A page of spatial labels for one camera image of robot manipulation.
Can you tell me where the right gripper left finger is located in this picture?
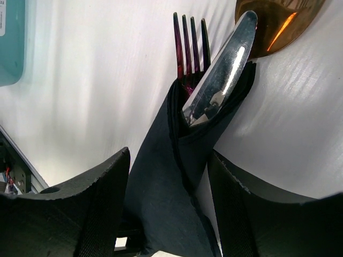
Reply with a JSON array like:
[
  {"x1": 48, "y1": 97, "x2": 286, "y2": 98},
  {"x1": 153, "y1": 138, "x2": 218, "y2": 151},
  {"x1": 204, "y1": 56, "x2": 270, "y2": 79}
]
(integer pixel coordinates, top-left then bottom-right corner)
[{"x1": 1, "y1": 147, "x2": 130, "y2": 256}]

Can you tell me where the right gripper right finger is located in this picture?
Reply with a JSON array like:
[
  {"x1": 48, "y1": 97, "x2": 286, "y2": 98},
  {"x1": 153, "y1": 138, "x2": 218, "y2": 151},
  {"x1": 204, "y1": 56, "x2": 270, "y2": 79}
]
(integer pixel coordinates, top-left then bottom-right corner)
[{"x1": 207, "y1": 152, "x2": 342, "y2": 256}]

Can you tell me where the black paper napkin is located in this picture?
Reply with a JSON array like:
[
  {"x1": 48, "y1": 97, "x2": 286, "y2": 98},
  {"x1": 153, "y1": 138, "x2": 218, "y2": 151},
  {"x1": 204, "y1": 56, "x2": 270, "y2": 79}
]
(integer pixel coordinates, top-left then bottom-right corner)
[{"x1": 124, "y1": 62, "x2": 256, "y2": 256}]

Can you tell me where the iridescent fork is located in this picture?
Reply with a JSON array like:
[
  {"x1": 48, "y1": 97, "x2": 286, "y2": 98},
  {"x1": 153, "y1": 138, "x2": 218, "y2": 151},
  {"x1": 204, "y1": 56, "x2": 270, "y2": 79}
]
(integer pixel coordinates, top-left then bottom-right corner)
[{"x1": 173, "y1": 12, "x2": 211, "y2": 96}]

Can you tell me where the copper spoon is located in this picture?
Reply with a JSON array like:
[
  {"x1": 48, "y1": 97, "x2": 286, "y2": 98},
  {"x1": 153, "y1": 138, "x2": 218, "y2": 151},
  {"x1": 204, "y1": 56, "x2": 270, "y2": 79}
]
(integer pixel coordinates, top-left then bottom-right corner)
[{"x1": 235, "y1": 0, "x2": 325, "y2": 59}]

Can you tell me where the teal plastic basin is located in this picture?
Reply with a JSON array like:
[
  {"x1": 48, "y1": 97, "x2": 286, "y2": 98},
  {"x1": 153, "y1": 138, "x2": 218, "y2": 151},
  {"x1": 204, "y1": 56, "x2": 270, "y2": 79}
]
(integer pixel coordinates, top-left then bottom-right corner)
[{"x1": 0, "y1": 0, "x2": 25, "y2": 86}]

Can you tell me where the aluminium front rail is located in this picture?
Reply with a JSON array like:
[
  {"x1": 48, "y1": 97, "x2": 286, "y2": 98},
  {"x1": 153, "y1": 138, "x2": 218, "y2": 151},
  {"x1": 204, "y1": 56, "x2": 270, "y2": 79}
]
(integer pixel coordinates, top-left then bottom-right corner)
[{"x1": 1, "y1": 127, "x2": 48, "y2": 195}]

